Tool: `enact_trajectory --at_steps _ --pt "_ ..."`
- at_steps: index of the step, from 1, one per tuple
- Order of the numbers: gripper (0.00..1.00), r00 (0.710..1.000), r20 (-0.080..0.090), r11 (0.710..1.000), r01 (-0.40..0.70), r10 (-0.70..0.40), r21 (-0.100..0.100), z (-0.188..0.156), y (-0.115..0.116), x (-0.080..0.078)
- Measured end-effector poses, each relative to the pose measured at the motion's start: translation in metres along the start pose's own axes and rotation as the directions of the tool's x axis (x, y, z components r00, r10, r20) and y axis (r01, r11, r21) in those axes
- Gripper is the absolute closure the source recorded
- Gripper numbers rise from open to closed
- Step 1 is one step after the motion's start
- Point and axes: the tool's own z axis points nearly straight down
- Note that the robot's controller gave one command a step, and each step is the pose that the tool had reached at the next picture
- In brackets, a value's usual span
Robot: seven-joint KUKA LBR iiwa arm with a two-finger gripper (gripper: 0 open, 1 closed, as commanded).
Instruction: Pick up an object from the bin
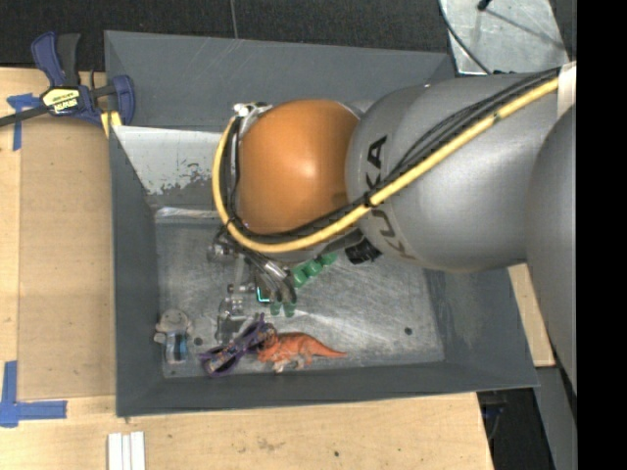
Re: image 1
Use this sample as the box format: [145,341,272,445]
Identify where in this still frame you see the purple sunglasses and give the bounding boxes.
[197,312,278,377]

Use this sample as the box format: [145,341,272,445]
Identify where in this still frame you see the grey metal bin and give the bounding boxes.
[102,29,541,418]

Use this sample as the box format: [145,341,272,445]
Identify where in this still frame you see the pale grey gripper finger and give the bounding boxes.
[214,310,256,346]
[217,281,253,313]

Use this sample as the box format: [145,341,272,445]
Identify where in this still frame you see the white and blue toy figure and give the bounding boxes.
[153,307,196,365]

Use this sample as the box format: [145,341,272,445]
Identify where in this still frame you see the orange toy dinosaur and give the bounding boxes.
[256,330,350,374]

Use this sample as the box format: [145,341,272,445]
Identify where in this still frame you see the pale wood board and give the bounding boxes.
[17,70,120,402]

